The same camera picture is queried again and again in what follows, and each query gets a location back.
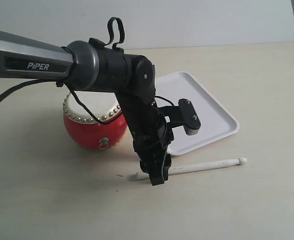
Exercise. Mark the white rectangular plastic tray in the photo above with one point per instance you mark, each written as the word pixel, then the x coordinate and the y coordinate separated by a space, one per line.
pixel 216 122

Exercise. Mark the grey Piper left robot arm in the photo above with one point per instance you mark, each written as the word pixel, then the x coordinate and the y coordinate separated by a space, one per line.
pixel 94 67

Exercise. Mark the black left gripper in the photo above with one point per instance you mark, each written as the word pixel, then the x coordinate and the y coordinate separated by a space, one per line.
pixel 150 135

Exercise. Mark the small red drum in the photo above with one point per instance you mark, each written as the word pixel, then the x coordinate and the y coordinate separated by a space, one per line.
pixel 84 129

